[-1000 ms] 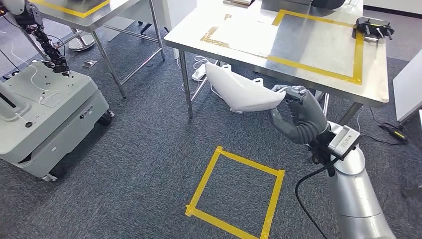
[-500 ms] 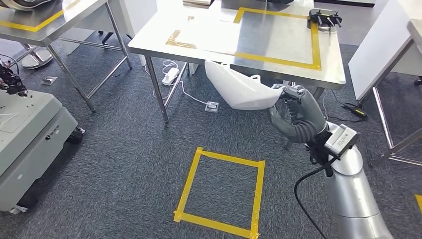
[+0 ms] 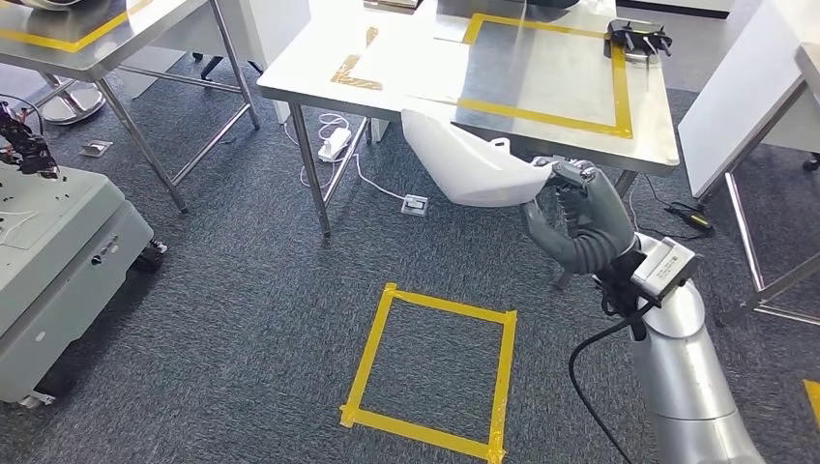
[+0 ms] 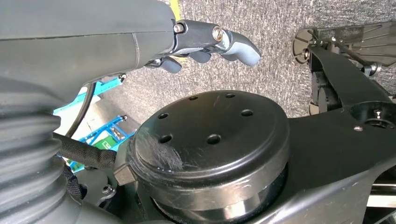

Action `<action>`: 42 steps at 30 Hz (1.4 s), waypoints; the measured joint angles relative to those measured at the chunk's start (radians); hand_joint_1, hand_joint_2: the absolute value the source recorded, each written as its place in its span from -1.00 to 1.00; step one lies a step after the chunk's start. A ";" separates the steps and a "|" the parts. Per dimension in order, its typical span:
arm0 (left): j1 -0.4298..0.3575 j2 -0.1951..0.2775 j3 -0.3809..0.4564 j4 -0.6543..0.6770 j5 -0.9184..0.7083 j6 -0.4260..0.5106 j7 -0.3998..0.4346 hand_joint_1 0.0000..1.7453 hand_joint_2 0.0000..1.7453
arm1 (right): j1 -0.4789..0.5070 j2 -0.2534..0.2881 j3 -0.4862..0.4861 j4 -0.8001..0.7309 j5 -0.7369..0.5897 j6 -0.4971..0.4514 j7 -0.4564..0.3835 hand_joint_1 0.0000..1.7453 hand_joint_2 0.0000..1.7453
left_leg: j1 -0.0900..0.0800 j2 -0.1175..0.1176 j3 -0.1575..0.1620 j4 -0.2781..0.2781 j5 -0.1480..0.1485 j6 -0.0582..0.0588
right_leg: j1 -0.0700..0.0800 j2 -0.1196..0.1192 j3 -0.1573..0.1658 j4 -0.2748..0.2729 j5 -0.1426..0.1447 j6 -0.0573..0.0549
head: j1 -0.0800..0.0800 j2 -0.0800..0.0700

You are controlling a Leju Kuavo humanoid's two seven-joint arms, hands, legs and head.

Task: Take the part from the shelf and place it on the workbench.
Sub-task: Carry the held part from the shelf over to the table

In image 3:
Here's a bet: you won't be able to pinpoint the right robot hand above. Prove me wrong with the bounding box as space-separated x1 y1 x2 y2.
519 157 638 276

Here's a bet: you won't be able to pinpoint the white plastic shell part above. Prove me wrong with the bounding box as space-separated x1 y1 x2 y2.
400 108 553 209

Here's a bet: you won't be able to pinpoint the stainless steel workbench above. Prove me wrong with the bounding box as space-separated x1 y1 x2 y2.
255 0 682 293

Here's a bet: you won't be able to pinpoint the black power adapter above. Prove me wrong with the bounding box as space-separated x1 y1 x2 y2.
664 199 717 233

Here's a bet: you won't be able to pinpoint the white table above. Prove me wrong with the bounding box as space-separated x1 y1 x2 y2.
677 0 820 328
115 0 313 126

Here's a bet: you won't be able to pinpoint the yellow floor tape square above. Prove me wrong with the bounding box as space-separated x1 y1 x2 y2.
337 281 519 464

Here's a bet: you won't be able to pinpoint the black clamp fixture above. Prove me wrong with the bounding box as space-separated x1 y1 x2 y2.
604 18 674 64

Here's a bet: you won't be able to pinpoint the white power strip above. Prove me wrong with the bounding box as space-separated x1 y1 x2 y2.
317 126 354 164

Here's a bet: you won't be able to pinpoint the yellow floor tape strip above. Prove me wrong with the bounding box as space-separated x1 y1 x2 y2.
802 379 820 427

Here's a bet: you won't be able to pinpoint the chrome round base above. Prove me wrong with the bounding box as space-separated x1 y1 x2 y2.
38 81 107 127

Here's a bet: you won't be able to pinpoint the grey machine base with column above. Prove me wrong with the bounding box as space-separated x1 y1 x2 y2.
0 159 169 409

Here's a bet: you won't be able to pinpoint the stainless steel table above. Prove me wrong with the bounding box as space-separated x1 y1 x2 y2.
0 0 262 216

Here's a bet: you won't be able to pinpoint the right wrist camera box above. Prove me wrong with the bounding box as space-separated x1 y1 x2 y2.
630 237 701 303

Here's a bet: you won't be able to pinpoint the yellow tape frame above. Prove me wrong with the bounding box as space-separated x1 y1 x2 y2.
330 25 386 92
0 0 157 54
455 13 634 140

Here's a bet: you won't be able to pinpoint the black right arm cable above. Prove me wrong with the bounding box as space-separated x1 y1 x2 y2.
568 281 655 464

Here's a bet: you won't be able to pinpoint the white power cable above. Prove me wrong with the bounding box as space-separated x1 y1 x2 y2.
281 111 411 201

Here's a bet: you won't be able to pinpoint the black cable-wrapped robot arm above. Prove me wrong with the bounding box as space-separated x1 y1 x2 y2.
0 99 60 182

